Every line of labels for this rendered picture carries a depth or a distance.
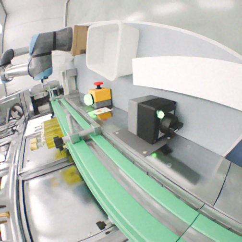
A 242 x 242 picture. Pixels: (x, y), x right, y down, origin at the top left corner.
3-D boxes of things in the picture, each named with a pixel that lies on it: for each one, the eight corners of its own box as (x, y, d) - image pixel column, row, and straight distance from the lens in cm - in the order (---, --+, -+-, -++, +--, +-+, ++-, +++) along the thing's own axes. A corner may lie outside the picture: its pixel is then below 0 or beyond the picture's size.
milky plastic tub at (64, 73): (73, 93, 112) (64, 95, 110) (70, 69, 110) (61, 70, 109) (78, 96, 95) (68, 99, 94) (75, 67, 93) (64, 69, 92)
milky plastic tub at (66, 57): (71, 63, 113) (62, 65, 111) (69, 41, 119) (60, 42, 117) (76, 59, 96) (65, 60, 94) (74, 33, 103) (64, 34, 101)
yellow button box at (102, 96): (104, 101, 56) (89, 105, 53) (103, 85, 54) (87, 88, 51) (112, 104, 50) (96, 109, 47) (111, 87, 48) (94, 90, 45)
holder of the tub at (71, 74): (75, 99, 113) (66, 101, 112) (71, 69, 110) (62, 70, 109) (80, 102, 97) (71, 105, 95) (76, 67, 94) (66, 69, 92)
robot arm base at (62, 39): (67, 29, 82) (52, 30, 81) (73, 24, 68) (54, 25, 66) (67, 51, 81) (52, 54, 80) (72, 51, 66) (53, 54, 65)
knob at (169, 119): (170, 128, 29) (182, 134, 27) (158, 135, 25) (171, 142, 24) (172, 110, 27) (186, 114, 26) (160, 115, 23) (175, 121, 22)
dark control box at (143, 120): (150, 121, 35) (127, 130, 30) (151, 94, 33) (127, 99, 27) (174, 132, 31) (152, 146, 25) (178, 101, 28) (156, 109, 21)
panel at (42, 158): (53, 114, 153) (28, 123, 157) (52, 113, 153) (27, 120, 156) (69, 160, 73) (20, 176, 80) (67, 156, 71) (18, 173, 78)
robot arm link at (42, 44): (53, 29, 67) (27, 34, 68) (53, 54, 66) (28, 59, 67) (52, 32, 79) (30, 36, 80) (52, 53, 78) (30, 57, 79)
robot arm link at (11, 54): (-6, 53, 107) (31, 44, 140) (-5, 66, 107) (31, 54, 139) (2, 49, 98) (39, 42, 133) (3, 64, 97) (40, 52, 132)
